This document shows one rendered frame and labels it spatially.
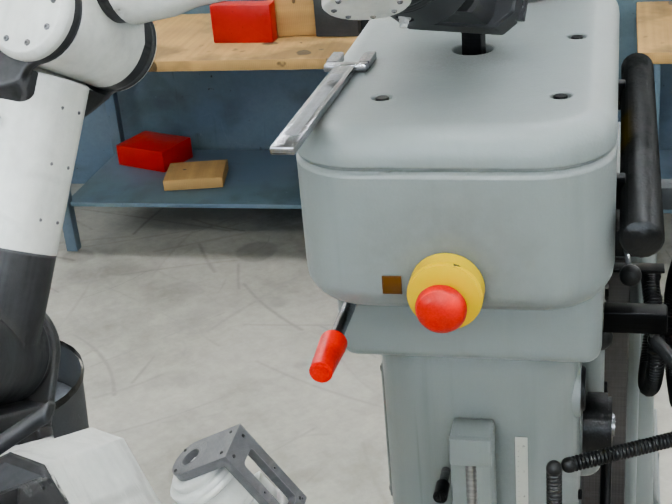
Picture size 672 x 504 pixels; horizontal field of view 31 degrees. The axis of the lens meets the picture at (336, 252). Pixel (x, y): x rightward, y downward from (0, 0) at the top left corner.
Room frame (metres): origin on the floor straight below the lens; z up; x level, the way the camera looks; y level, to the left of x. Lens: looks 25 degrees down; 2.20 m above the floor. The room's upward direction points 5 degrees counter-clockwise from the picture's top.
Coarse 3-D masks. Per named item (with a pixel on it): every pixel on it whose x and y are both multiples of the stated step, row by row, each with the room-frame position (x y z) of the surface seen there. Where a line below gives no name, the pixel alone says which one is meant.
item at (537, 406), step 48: (384, 384) 1.04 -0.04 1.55; (432, 384) 0.99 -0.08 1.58; (480, 384) 0.98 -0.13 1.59; (528, 384) 0.97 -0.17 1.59; (576, 384) 0.99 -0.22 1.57; (432, 432) 0.99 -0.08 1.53; (528, 432) 0.97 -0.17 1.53; (576, 432) 1.00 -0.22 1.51; (432, 480) 0.99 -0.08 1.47; (528, 480) 0.97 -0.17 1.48; (576, 480) 1.00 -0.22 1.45
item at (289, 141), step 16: (336, 64) 1.03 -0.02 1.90; (352, 64) 1.03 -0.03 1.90; (368, 64) 1.03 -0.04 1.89; (336, 80) 0.98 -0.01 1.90; (320, 96) 0.94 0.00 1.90; (336, 96) 0.95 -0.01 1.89; (304, 112) 0.91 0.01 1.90; (320, 112) 0.91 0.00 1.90; (288, 128) 0.87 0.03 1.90; (304, 128) 0.87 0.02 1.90; (272, 144) 0.84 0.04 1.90; (288, 144) 0.84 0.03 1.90
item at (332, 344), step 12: (348, 312) 0.93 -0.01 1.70; (336, 324) 0.90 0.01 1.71; (348, 324) 0.91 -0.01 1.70; (324, 336) 0.88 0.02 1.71; (336, 336) 0.88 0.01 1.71; (324, 348) 0.86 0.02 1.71; (336, 348) 0.86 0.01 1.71; (312, 360) 0.85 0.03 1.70; (324, 360) 0.84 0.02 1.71; (336, 360) 0.85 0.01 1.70; (312, 372) 0.84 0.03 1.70; (324, 372) 0.83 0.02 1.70
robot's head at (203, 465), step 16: (224, 432) 0.78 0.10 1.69; (240, 432) 0.77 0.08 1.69; (192, 448) 0.79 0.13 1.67; (208, 448) 0.77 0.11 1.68; (224, 448) 0.76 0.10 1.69; (240, 448) 0.76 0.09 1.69; (256, 448) 0.77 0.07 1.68; (176, 464) 0.78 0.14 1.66; (192, 464) 0.76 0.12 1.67; (208, 464) 0.75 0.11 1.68; (224, 464) 0.75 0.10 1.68; (240, 464) 0.75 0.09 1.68; (256, 464) 0.77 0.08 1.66; (272, 464) 0.77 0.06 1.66; (176, 480) 0.77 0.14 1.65; (192, 480) 0.76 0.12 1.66; (208, 480) 0.75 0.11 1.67; (240, 480) 0.74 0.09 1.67; (256, 480) 0.75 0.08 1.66; (272, 480) 0.77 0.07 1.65; (288, 480) 0.77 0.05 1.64; (176, 496) 0.76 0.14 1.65; (192, 496) 0.74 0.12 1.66; (256, 496) 0.74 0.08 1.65; (272, 496) 0.75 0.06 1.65; (288, 496) 0.77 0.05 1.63; (304, 496) 0.77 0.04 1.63
